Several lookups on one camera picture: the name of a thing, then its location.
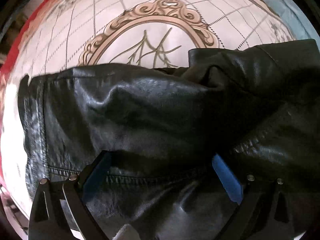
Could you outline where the white diamond-pattern scarf cloth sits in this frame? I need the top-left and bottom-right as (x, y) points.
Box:
(1, 0), (297, 216)

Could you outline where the black leather jacket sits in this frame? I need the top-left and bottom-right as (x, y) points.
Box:
(18, 40), (319, 239)

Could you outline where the light blue duvet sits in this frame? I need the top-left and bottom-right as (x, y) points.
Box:
(263, 0), (319, 45)

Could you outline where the red floral blanket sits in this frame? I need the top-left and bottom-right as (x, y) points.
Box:
(1, 0), (53, 118)

